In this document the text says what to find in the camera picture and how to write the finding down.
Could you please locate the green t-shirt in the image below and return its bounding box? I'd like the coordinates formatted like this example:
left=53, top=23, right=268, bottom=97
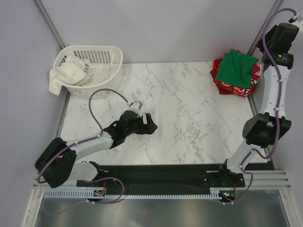
left=215, top=49, right=258, bottom=88

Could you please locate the white cream t-shirt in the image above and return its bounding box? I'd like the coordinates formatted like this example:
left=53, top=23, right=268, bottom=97
left=48, top=56, right=92, bottom=96

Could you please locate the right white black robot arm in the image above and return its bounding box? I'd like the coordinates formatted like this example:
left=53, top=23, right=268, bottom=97
left=217, top=20, right=303, bottom=186

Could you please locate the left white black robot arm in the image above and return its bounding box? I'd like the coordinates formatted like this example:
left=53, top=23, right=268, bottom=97
left=35, top=110, right=158, bottom=188

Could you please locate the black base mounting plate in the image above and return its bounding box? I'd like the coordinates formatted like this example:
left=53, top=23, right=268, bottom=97
left=76, top=164, right=245, bottom=195

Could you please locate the white plastic laundry basket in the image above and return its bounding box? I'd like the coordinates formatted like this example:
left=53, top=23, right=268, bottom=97
left=53, top=45, right=123, bottom=100

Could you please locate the red printed folded t-shirt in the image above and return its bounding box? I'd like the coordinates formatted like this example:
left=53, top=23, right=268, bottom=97
left=210, top=58, right=261, bottom=97

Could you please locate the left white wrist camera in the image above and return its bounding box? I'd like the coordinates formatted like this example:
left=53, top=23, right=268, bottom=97
left=129, top=101, right=143, bottom=117

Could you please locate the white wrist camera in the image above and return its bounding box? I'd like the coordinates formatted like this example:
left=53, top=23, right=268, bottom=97
left=289, top=14, right=303, bottom=35
left=129, top=101, right=143, bottom=117

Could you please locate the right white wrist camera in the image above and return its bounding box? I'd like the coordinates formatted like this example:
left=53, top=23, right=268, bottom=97
left=289, top=14, right=303, bottom=35

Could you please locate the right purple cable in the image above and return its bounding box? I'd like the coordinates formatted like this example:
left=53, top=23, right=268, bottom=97
left=220, top=8, right=298, bottom=205

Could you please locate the purple cable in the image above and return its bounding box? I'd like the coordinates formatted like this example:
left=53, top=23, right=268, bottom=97
left=220, top=8, right=298, bottom=205
left=37, top=88, right=130, bottom=204

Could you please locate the right aluminium frame post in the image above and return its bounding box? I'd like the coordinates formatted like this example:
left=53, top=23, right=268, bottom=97
left=247, top=0, right=285, bottom=59

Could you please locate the aluminium frame post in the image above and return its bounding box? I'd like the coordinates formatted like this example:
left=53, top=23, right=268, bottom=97
left=33, top=0, right=65, bottom=49
left=247, top=0, right=285, bottom=59

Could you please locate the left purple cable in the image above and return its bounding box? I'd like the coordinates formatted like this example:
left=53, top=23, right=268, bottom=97
left=37, top=88, right=130, bottom=204

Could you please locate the white slotted cable duct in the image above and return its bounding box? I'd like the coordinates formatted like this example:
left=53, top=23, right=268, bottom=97
left=43, top=187, right=237, bottom=199

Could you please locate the left aluminium frame post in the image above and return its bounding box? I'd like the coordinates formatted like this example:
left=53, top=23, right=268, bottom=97
left=33, top=0, right=65, bottom=49

